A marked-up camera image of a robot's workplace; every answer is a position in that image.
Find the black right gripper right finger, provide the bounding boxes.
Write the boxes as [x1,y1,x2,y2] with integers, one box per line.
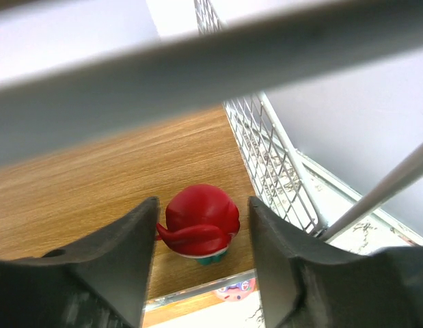
[248,197,423,327]

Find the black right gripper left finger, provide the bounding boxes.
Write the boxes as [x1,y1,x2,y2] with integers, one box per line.
[0,197,159,327]

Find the purple bunny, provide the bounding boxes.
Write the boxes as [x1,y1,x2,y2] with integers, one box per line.
[214,278,256,302]

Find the red haired mermaid figure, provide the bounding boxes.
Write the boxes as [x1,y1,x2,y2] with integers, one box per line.
[155,184,241,265]

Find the white wire wooden shelf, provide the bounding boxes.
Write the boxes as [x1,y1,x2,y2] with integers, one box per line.
[0,0,423,328]

